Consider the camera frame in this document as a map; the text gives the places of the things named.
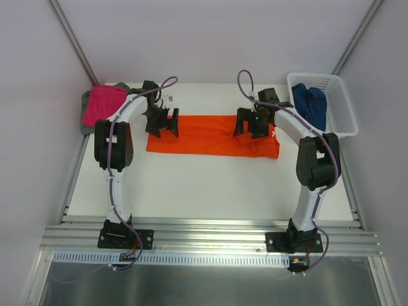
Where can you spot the pink folded t shirt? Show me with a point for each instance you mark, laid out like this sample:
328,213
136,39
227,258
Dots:
104,101

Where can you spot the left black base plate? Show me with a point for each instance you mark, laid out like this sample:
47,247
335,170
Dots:
125,239

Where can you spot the aluminium mounting rail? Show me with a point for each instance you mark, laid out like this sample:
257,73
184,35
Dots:
210,236

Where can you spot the orange t shirt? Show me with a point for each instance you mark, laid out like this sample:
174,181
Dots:
213,135

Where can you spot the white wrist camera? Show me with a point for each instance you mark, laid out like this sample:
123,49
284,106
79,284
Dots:
253,95
166,101

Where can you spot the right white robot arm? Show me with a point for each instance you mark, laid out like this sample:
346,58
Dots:
317,167

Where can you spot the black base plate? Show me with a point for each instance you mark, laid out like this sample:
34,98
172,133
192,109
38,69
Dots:
280,242
125,239

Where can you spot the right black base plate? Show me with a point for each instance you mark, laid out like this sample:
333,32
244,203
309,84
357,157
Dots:
280,242

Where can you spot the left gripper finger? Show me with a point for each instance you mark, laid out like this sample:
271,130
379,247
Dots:
173,123
154,128

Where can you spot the blue t shirt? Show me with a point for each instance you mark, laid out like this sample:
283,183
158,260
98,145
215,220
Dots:
311,104

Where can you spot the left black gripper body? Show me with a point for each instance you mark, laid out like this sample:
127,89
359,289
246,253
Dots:
161,120

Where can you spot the grey folded t shirt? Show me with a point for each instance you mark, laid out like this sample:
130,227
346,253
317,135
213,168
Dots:
85,99

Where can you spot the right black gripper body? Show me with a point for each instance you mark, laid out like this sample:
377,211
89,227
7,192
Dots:
250,118

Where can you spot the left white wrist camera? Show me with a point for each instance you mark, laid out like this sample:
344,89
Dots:
166,101

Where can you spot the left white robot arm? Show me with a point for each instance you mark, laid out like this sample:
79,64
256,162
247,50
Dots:
114,150

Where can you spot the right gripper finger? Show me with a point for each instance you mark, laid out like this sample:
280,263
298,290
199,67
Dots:
242,124
259,129

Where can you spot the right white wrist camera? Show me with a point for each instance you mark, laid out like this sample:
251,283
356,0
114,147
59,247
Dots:
253,95

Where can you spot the white plastic basket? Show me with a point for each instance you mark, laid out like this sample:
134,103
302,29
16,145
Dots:
340,118

